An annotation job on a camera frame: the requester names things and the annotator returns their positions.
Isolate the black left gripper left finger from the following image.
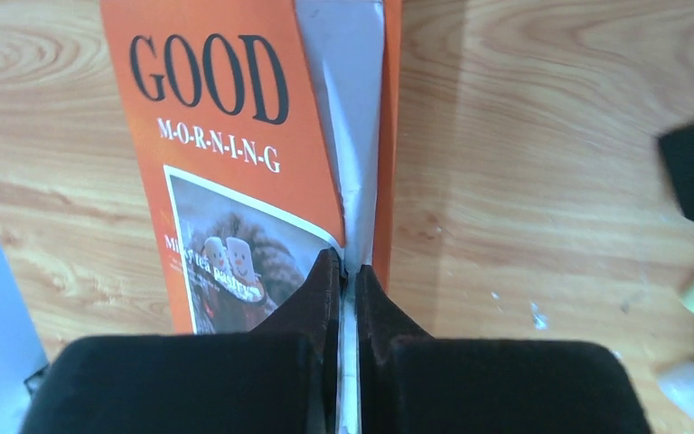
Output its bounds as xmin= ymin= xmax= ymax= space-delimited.
xmin=21 ymin=249 xmax=342 ymax=433

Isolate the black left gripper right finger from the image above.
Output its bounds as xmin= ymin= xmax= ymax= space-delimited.
xmin=355 ymin=265 xmax=651 ymax=433

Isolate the orange cover book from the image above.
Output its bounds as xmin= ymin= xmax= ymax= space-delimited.
xmin=100 ymin=1 xmax=402 ymax=334

